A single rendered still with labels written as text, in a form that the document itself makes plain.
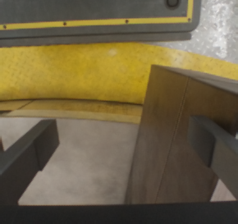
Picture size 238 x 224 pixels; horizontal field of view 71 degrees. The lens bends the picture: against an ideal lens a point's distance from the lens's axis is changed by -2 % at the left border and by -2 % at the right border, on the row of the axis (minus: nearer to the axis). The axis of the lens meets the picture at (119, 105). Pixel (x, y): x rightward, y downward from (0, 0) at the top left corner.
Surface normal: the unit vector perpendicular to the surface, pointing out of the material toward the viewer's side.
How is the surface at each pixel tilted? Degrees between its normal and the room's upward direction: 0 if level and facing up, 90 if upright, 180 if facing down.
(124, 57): 0
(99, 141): 0
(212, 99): 90
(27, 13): 0
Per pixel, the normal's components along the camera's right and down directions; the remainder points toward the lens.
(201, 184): -0.99, -0.14
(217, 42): 0.00, 0.29
